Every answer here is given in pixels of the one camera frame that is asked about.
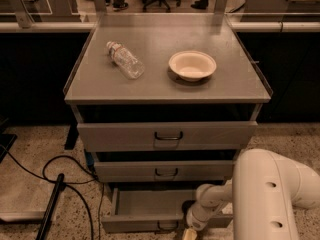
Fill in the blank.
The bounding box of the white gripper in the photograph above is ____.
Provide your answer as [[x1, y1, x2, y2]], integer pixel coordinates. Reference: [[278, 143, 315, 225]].
[[182, 203, 213, 240]]

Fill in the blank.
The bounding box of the grey bottom drawer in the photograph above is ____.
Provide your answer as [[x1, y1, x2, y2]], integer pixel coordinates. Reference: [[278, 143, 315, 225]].
[[100, 187, 234, 234]]

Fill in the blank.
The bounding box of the grey drawer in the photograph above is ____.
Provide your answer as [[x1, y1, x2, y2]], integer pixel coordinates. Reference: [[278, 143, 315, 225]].
[[77, 121, 257, 152], [100, 187, 234, 234], [94, 160, 233, 183]]

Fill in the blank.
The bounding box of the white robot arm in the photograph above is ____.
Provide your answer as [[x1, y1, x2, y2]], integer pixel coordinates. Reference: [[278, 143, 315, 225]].
[[182, 149, 320, 240]]

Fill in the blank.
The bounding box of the grey middle drawer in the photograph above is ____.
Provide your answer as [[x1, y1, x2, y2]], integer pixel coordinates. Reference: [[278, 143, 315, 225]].
[[94, 160, 233, 183]]

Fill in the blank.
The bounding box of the grey top drawer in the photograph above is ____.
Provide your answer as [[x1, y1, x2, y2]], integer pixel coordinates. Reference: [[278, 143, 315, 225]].
[[77, 121, 257, 152]]

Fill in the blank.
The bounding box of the grey drawer cabinet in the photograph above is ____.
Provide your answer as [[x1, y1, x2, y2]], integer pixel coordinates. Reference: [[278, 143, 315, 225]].
[[63, 13, 274, 190]]

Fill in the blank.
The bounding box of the black metal floor bar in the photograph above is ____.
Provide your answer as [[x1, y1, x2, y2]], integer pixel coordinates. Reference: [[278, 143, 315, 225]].
[[36, 173, 64, 240]]

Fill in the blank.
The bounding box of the white paper bowl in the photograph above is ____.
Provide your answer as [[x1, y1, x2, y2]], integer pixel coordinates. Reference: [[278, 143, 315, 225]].
[[169, 51, 217, 82]]

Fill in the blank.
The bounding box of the clear plastic water bottle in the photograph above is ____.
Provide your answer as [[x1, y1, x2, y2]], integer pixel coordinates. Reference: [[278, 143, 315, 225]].
[[106, 41, 145, 79]]

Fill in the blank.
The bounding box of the black floor cable left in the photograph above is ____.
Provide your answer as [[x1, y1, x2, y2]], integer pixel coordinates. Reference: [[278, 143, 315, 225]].
[[0, 143, 106, 240]]

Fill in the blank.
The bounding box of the white horizontal rail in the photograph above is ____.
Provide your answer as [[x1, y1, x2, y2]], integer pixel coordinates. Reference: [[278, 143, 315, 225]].
[[0, 21, 320, 33]]

